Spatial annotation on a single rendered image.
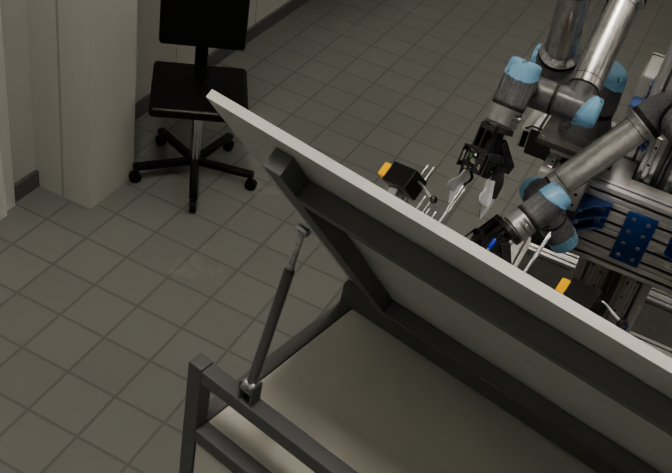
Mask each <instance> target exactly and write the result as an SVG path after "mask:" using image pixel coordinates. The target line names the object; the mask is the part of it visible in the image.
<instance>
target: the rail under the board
mask: <svg viewBox="0 0 672 473"><path fill-rule="evenodd" d="M340 301H341V302H343V303H344V304H346V305H347V306H349V307H350V308H352V309H353V310H355V311H356V312H358V313H359V314H361V315H362V316H364V317H365V318H367V319H368V320H370V321H371V322H373V323H374V324H376V325H377V326H379V327H380V328H382V329H383V330H385V331H386V332H388V333H389V334H391V335H392V336H394V337H395V338H397V339H398V340H400V341H401V342H403V343H404V344H406V345H407V346H409V347H410V348H412V349H413V350H415V351H416V352H418V353H419V354H421V355H422V356H424V357H425V358H427V359H428V360H430V361H431V362H433V363H434V364H436V365H437V366H439V367H440V368H442V369H443V370H445V371H446V372H448V373H449V374H451V375H452V376H454V377H455V378H457V379H458V380H460V381H461V382H463V383H464V384H466V385H467V386H469V387H470V388H472V389H473V390H475V391H476V392H478V393H479V394H481V395H482V396H484V397H485V398H487V399H488V400H490V401H491V402H493V403H494V404H496V405H497V406H499V407H500V408H502V409H503V410H505V411H506V412H508V413H509V414H511V415H512V416H514V417H515V418H517V419H518V420H520V421H521V422H523V423H524V424H526V425H527V426H529V427H530V428H532V429H533V430H535V431H536V432H538V433H539V434H541V435H542V436H544V437H545V438H547V439H548V440H550V441H551V442H553V443H554V444H556V445H557V446H559V447H560V448H562V449H563V450H565V451H566V452H568V453H569V454H571V455H572V456H574V457H575V458H577V459H578V460H580V461H581V462H583V463H584V464H586V465H587V466H589V467H590V468H592V469H593V470H595V471H596V472H598V473H623V472H622V471H620V470H619V469H617V468H616V467H614V466H613V465H611V464H610V463H608V462H607V461H605V460H604V459H602V458H601V457H599V456H598V455H596V454H595V453H593V452H591V451H590V450H588V449H587V448H585V447H584V446H582V445H581V444H579V443H578V442H576V441H575V440H573V439H572V438H570V437H569V436H567V435H566V434H564V433H563V432H561V431H560V430H558V429H557V428H555V427H554V426H552V425H550V424H549V423H547V422H546V421H544V420H543V419H541V418H540V417H538V416H537V415H535V414H534V413H532V412H531V411H529V410H528V409H526V408H525V407H523V406H522V405H520V404H519V403H517V402H516V401H514V400H512V399H511V398H509V397H508V396H506V395H505V394H503V393H502V392H500V391H499V390H497V389H496V388H494V387H493V386H491V385H490V384H488V383H487V382H485V381H484V380H482V379H481V378H479V377H478V376H476V375H474V374H473V373H471V372H470V371H468V370H467V369H465V368H464V367H462V366H461V365H459V364H458V363H456V362H455V361H453V360H452V359H450V358H449V357H447V356H446V355H444V354H443V353H441V352H440V351H438V350H436V349H435V348H433V347H432V346H430V345H429V344H427V343H426V342H424V341H423V340H421V339H420V338H418V337H417V336H415V335H414V334H412V333H411V332H409V331H408V330H406V329H405V328H403V327H402V326H400V325H398V324H397V323H395V322H394V321H391V322H390V321H388V320H387V319H385V318H384V317H382V316H381V315H379V314H378V312H377V311H376V310H375V309H374V307H373V306H372V305H371V303H370V302H369V301H368V300H367V298H366V297H365V296H364V294H363V293H362V292H361V291H360V289H359V288H358V287H357V286H356V284H355V283H354V282H353V281H352V280H350V279H349V280H348V281H347V282H345V283H344V285H343V290H342V294H341V299H340Z"/></svg>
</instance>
